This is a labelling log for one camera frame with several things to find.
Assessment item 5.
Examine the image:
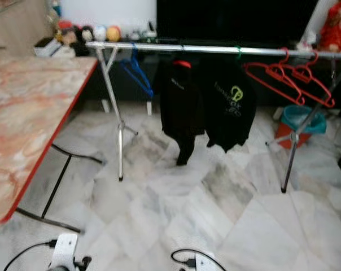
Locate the blue gold trophy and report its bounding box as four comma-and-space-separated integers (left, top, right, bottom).
52, 0, 63, 18

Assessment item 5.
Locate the black shirt red collar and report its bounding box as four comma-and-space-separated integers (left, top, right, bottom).
159, 59, 206, 167

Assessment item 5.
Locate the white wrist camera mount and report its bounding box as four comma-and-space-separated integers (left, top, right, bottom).
193, 255, 219, 271
49, 234, 78, 271

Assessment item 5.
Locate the blue plastic hanger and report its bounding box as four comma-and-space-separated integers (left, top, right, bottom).
119, 45, 154, 99

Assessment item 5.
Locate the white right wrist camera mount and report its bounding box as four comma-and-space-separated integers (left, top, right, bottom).
193, 255, 219, 271

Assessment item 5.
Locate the silver metal clothes rack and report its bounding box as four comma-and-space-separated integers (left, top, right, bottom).
85, 41, 341, 194

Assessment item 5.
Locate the white round plush toy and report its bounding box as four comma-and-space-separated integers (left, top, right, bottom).
93, 25, 107, 42

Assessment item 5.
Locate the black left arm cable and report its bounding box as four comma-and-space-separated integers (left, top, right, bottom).
3, 241, 59, 271

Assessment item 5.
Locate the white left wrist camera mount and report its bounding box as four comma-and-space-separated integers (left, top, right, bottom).
49, 234, 78, 271

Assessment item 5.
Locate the black television console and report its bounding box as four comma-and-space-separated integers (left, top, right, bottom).
83, 45, 341, 111

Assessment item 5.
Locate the black round plush toy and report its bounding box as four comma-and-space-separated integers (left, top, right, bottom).
77, 25, 95, 56

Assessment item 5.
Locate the red bucket teal bag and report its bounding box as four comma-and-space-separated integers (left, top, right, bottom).
275, 104, 327, 149

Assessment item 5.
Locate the red fortune figurine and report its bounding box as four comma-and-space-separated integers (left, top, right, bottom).
320, 0, 341, 53

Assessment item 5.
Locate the black flat television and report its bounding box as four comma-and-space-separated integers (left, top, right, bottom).
156, 0, 319, 47

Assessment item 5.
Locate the black shirt green logo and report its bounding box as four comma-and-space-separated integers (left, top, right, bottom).
200, 56, 259, 153

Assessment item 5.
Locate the white cardboard box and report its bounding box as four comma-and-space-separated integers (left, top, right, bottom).
34, 37, 63, 57

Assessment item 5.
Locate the light wooden cabinet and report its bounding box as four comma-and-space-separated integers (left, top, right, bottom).
0, 0, 58, 54

